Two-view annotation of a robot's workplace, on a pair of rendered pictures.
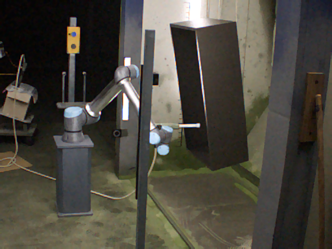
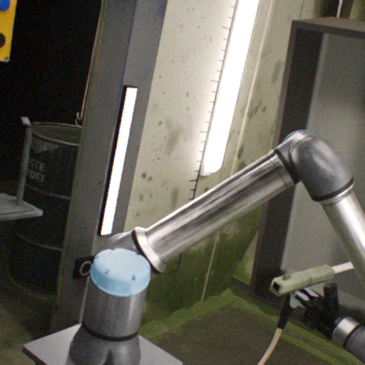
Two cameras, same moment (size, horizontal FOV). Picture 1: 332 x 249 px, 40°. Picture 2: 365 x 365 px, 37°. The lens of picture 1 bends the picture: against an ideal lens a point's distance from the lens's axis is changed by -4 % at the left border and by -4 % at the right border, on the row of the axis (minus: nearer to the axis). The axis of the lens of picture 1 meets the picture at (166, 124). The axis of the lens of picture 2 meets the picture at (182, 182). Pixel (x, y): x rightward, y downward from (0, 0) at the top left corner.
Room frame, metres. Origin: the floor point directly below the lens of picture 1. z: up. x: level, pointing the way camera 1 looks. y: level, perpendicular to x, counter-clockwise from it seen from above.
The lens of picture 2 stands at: (2.65, 1.44, 1.45)
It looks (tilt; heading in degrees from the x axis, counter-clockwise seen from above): 13 degrees down; 325
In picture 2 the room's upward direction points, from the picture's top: 12 degrees clockwise
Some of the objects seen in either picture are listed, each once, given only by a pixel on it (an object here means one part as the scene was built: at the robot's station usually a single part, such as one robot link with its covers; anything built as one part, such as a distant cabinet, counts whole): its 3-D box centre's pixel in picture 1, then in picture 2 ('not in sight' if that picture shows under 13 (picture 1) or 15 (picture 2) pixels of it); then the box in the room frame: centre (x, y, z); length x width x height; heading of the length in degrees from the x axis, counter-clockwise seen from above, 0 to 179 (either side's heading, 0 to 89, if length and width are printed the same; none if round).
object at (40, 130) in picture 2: not in sight; (78, 137); (5.44, 0.21, 0.86); 0.54 x 0.54 x 0.01
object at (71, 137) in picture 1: (72, 134); (108, 337); (3.76, 0.78, 0.69); 0.19 x 0.19 x 0.10
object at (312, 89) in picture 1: (311, 107); not in sight; (1.87, -0.60, 1.40); 0.09 x 0.02 x 0.29; 110
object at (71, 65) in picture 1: (71, 98); not in sight; (4.62, 0.98, 0.82); 0.06 x 0.06 x 1.64; 20
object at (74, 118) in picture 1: (73, 118); (117, 289); (3.77, 0.77, 0.83); 0.17 x 0.15 x 0.18; 148
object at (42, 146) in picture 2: not in sight; (68, 208); (5.44, 0.21, 0.44); 0.59 x 0.58 x 0.89; 0
